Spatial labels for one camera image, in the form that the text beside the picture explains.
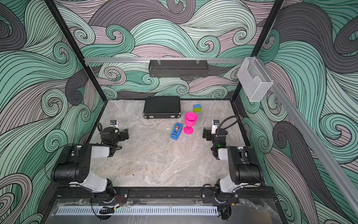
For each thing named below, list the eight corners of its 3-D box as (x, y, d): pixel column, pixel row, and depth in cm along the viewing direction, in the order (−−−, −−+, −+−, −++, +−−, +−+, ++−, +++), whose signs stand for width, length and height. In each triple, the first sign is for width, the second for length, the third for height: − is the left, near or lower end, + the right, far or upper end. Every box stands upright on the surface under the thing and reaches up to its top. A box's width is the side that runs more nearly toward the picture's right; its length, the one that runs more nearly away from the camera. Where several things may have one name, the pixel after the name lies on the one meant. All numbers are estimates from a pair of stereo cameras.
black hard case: (143, 119, 109) (142, 114, 104) (147, 99, 124) (146, 94, 119) (180, 119, 109) (180, 114, 104) (180, 99, 124) (180, 94, 119)
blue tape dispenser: (168, 137, 99) (168, 134, 95) (174, 125, 106) (174, 121, 102) (177, 140, 97) (177, 137, 93) (182, 128, 104) (183, 124, 100)
